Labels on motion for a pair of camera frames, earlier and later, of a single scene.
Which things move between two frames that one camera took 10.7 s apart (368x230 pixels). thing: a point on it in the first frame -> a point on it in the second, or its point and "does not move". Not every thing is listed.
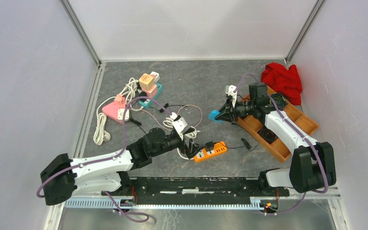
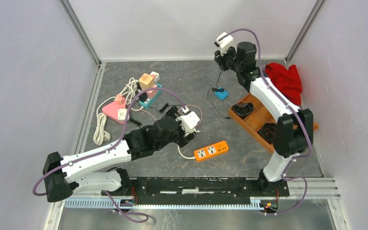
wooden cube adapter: [146, 82] does not move
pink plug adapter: [152, 92] does not move
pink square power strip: [110, 110] does not move
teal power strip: [146, 104] does not move
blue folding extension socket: [212, 113] -> [222, 94]
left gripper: [191, 149] -> [181, 140]
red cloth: [287, 82] does not move
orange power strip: [219, 147] does not move
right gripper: [223, 115] -> [220, 59]
